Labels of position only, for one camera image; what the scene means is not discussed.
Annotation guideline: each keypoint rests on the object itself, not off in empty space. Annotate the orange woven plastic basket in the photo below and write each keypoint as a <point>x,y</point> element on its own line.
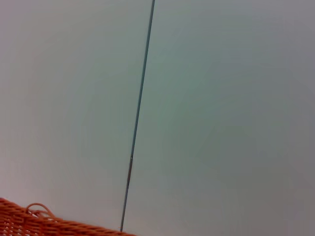
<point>14,221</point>

